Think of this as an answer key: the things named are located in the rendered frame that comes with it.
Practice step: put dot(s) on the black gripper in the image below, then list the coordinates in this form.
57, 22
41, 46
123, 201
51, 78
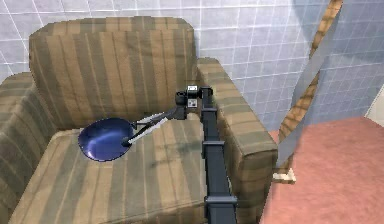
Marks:
181, 103

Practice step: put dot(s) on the wooden floor lamp pole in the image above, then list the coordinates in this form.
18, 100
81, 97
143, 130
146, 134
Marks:
308, 90

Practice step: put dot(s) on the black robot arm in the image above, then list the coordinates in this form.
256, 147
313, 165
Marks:
213, 160

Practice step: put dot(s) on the brown striped armchair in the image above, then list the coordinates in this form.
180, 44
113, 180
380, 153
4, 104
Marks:
110, 133

